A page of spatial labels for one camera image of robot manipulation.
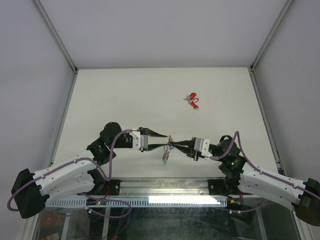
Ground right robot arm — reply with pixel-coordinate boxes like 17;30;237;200
169;132;320;227

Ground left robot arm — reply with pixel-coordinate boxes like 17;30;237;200
7;122;163;219

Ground red tag key lower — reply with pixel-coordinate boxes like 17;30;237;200
190;97;199;110

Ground red tag key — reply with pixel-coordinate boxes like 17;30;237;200
190;97;199;110
184;92;197;101

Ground red tag key upper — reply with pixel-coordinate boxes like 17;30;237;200
184;92;197;101

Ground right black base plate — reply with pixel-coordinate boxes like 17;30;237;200
207;179;239;197

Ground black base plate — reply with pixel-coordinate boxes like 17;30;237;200
207;179;239;197
84;179;122;196

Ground aluminium mounting rail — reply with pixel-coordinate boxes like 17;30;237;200
31;176;301;198

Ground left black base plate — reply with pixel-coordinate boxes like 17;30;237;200
84;179;122;196

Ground white slotted cable duct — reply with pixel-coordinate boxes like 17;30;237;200
48;195;227;209

